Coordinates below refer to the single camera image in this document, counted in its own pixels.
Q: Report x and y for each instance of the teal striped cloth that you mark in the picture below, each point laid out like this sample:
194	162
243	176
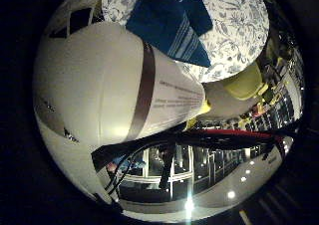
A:
172	22

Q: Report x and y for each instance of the metal shelving rack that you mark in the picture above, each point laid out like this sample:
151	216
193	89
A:
279	99

